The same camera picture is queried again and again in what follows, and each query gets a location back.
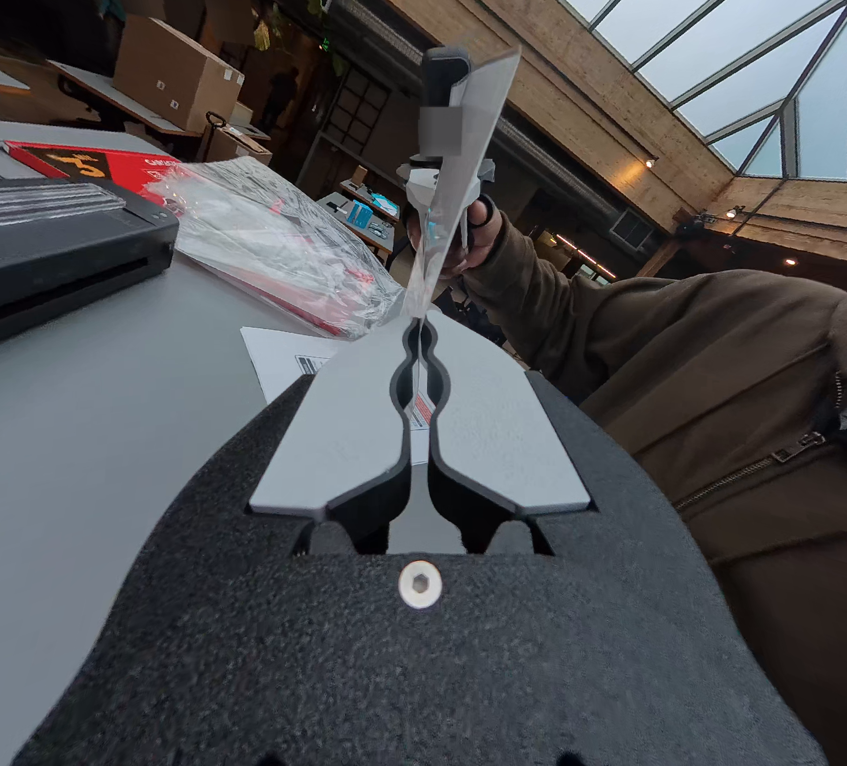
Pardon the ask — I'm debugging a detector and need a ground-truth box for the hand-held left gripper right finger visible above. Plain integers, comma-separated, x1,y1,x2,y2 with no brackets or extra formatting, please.
418,309,592,554

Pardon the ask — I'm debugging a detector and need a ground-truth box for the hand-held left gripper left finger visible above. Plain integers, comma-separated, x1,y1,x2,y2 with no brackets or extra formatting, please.
248,316,416,554

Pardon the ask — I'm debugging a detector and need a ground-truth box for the laminating pouch with paper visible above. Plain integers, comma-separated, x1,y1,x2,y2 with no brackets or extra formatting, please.
402,46,524,423

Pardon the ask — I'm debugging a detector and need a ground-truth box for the black laminator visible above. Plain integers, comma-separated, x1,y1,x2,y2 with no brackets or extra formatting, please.
0,177,181,343

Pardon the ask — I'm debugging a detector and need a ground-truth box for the person's right forearm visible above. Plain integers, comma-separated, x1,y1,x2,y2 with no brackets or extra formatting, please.
460,210,669,399

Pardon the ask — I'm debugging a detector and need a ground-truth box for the person's right hand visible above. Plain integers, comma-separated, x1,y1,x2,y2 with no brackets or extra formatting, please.
405,193,509,282

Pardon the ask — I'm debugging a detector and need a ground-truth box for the white printed paper sheet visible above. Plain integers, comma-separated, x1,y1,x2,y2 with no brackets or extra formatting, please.
240,326,441,469

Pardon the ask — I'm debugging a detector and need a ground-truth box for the clear plastic wrap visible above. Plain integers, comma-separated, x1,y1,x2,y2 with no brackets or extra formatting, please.
159,157,406,341

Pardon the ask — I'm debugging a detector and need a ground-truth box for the small cardboard box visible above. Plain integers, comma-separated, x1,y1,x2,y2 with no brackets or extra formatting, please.
205,124,274,169

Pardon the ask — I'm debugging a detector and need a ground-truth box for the person's brown jacket torso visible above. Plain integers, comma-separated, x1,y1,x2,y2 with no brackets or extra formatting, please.
529,273,847,766

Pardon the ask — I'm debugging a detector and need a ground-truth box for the skylight window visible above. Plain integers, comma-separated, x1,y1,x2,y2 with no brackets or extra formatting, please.
480,0,847,179

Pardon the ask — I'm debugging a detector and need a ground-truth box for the large cardboard box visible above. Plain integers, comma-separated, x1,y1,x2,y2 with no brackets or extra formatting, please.
112,17,246,135

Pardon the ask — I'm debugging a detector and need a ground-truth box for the red laminating pouch pack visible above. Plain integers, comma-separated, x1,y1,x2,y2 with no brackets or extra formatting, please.
3,140,371,338

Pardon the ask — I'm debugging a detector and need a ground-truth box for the white background table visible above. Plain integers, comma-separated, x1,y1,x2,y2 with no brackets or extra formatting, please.
48,60,202,139

